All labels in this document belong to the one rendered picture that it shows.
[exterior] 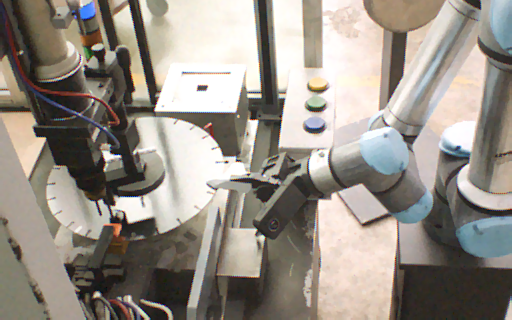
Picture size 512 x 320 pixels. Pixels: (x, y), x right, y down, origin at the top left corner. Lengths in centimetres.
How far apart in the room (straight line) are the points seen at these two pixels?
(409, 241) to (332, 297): 86
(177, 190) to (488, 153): 53
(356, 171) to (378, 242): 130
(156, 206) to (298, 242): 33
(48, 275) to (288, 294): 92
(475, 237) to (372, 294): 109
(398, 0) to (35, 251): 181
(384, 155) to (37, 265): 73
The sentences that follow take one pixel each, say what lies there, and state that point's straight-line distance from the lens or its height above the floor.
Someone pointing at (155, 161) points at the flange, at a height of 96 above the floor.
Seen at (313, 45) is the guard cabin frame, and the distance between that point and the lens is 157.
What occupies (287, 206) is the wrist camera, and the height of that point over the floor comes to 97.
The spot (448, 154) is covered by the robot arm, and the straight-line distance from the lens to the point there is 127.
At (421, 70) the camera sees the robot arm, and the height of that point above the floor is 115.
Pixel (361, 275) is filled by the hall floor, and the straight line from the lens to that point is 227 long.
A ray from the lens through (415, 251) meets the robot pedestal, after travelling 137.
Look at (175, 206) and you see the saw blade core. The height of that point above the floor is 95.
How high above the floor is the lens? 180
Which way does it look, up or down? 42 degrees down
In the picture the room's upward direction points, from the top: 6 degrees counter-clockwise
